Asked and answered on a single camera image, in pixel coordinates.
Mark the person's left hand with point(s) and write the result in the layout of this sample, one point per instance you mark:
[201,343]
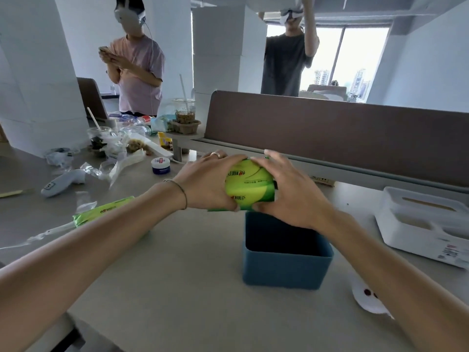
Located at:
[203,186]

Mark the person's right hand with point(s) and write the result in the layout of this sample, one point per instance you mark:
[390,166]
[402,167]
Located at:
[296,201]

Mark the person's left thumb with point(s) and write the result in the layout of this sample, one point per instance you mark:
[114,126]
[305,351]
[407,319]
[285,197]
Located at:
[231,204]

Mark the person's right thumb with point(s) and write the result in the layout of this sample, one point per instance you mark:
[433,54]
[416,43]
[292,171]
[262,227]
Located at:
[264,206]

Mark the green tissue packet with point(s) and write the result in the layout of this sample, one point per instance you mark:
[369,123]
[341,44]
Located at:
[249,183]
[99,211]

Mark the person's right forearm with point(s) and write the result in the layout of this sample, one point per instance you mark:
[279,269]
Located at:
[395,289]

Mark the person's left forearm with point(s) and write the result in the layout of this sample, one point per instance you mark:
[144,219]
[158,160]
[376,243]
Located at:
[84,260]

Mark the blue storage box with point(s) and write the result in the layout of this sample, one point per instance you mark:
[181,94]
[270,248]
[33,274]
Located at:
[285,267]

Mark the small white blue jar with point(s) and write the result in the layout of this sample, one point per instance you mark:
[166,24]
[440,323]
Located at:
[160,166]

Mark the cardboard cup holder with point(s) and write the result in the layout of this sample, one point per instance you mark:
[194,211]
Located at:
[186,127]

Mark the yellow snack packet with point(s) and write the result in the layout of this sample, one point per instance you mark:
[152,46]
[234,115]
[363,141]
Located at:
[165,140]

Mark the clear plastic drink cup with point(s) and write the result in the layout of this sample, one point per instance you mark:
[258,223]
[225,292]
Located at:
[185,111]

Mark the brown desk divider panel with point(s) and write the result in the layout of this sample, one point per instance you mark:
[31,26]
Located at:
[337,131]

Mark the plastic bag with food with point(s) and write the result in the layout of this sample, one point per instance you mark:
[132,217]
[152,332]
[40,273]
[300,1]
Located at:
[135,150]

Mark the white drinking straw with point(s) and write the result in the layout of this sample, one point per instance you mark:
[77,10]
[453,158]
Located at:
[183,87]

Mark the white paper disc red spots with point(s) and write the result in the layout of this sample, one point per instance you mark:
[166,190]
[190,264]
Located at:
[368,298]

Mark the clear plastic dessert cup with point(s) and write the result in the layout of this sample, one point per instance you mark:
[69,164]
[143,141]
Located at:
[99,137]

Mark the white tissue box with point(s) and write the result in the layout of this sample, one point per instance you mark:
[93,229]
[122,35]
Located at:
[421,227]

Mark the white plastic spoon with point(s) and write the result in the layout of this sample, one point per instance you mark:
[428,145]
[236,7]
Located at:
[93,117]

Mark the window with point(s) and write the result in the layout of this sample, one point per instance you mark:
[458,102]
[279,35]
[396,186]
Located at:
[340,62]

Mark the white handheld controller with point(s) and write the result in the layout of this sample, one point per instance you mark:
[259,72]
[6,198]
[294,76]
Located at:
[62,181]

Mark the brown chair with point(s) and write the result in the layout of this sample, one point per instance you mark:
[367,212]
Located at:
[91,98]

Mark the crumpled clear plastic bag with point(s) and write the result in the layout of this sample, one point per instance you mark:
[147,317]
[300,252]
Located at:
[58,156]

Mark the clear plastic wrapper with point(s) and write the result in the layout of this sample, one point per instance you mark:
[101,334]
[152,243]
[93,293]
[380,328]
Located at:
[40,236]

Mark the white headset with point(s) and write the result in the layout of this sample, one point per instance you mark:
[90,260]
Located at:
[291,13]
[128,14]

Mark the wooden stick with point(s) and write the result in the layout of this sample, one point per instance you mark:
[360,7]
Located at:
[11,193]

